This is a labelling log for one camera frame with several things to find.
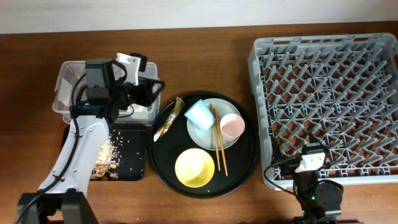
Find white napkin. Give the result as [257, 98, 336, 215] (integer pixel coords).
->
[118, 104, 149, 118]

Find blue cup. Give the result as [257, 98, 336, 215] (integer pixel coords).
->
[184, 100, 215, 130]

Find food scraps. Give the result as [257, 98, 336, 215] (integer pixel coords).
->
[90, 130, 123, 181]

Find yellow bowl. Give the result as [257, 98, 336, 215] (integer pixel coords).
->
[175, 148, 215, 188]

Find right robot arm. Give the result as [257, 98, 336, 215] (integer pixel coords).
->
[280, 133, 344, 223]

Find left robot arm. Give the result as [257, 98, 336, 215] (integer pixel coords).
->
[15, 53, 165, 223]

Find grey dishwasher rack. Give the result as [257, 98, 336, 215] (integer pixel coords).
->
[248, 33, 397, 189]

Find gold snack wrapper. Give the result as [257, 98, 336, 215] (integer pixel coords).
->
[154, 96, 185, 142]

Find black rectangular tray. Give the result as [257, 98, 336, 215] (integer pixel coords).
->
[60, 123, 148, 182]

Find right wooden chopstick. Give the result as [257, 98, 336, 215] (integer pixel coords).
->
[213, 107, 228, 176]

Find clear plastic bin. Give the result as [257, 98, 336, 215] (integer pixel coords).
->
[52, 60, 160, 124]

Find round black serving tray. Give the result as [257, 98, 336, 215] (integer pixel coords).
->
[149, 91, 259, 199]

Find pink cup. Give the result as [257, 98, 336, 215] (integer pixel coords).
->
[220, 114, 246, 141]

